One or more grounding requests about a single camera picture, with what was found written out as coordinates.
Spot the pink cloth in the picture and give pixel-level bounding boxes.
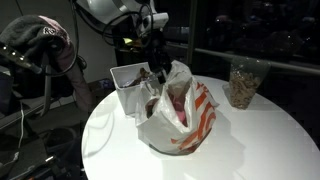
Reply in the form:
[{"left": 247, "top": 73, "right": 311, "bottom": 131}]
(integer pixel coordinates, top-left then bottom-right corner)
[{"left": 167, "top": 92, "right": 189, "bottom": 128}]

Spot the brown plush moose toy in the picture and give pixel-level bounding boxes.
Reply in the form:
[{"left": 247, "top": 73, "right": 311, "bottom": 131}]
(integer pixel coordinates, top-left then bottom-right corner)
[{"left": 120, "top": 67, "right": 152, "bottom": 89}]

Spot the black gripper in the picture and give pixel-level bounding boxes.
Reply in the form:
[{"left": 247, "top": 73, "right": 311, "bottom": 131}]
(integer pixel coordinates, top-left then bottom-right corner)
[{"left": 145, "top": 32, "right": 174, "bottom": 85}]

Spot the metal window rail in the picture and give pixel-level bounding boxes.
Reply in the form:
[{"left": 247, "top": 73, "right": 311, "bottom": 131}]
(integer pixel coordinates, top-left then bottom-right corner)
[{"left": 165, "top": 42, "right": 320, "bottom": 77}]

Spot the grey window post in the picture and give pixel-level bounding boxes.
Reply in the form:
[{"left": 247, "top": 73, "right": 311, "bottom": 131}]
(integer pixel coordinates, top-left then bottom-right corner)
[{"left": 185, "top": 0, "right": 198, "bottom": 68}]

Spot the thin white cable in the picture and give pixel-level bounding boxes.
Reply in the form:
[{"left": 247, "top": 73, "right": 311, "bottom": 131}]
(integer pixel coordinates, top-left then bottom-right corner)
[{"left": 0, "top": 100, "right": 27, "bottom": 168}]

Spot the silver boom handle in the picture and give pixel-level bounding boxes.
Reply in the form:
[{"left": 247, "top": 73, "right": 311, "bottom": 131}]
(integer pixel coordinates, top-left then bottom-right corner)
[{"left": 0, "top": 42, "right": 44, "bottom": 75}]

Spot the white plastic basket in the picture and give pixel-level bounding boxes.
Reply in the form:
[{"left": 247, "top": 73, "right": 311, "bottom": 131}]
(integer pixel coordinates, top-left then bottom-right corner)
[{"left": 109, "top": 61, "right": 174, "bottom": 117}]

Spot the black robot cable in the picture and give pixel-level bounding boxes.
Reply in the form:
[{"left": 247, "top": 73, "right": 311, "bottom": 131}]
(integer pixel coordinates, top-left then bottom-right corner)
[{"left": 49, "top": 0, "right": 153, "bottom": 76}]

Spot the grey and pink jacket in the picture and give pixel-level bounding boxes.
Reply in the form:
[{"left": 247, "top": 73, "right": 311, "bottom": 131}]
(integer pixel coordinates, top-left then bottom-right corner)
[{"left": 0, "top": 14, "right": 95, "bottom": 113}]

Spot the white plastic bag orange print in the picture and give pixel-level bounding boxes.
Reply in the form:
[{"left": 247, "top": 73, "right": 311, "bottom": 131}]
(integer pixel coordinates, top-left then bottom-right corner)
[{"left": 134, "top": 59, "right": 221, "bottom": 156}]

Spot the clear bag of snacks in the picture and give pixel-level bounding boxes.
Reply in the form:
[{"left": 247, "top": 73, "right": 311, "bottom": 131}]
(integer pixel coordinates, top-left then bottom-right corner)
[{"left": 222, "top": 55, "right": 272, "bottom": 111}]

